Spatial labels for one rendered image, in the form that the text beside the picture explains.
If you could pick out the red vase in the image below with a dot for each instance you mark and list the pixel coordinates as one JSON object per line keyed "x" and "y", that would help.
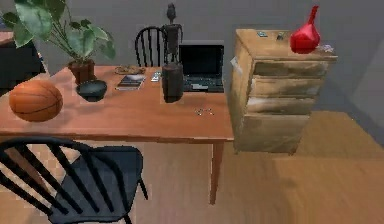
{"x": 305, "y": 36}

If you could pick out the small silver keys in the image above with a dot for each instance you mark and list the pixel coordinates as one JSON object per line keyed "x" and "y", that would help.
{"x": 204, "y": 111}

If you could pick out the orange basketball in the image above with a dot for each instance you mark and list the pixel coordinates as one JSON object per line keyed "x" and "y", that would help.
{"x": 35, "y": 100}

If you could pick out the light wooden chest of drawers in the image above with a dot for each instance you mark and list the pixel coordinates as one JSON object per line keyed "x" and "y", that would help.
{"x": 273, "y": 100}

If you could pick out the small dark object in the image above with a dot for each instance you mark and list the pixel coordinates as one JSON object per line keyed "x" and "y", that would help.
{"x": 280, "y": 36}

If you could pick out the black bowl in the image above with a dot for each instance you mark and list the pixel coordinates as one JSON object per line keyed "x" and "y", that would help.
{"x": 91, "y": 88}

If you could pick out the grey remote control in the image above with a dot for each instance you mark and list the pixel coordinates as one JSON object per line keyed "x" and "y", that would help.
{"x": 155, "y": 76}

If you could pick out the green potted house plant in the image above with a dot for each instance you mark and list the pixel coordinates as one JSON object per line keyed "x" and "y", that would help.
{"x": 78, "y": 43}

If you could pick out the dark cover book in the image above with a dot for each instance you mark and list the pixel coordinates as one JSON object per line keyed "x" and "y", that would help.
{"x": 130, "y": 81}

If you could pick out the small teal flat object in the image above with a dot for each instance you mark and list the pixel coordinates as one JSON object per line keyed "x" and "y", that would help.
{"x": 262, "y": 33}

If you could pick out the black spindle-back chair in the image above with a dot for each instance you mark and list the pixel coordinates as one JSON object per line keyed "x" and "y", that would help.
{"x": 149, "y": 46}
{"x": 100, "y": 180}

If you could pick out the dark cabinet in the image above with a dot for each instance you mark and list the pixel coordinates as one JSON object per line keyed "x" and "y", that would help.
{"x": 16, "y": 66}

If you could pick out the black laptop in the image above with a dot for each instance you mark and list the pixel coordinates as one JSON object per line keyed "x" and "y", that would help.
{"x": 201, "y": 65}

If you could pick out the dark brown figure statue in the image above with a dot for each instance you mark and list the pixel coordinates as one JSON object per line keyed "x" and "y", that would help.
{"x": 172, "y": 80}

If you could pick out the brown wooden table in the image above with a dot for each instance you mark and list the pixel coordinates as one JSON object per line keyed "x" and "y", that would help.
{"x": 133, "y": 113}

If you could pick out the small grey crumpled object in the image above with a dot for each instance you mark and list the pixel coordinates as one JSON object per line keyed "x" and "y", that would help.
{"x": 325, "y": 48}

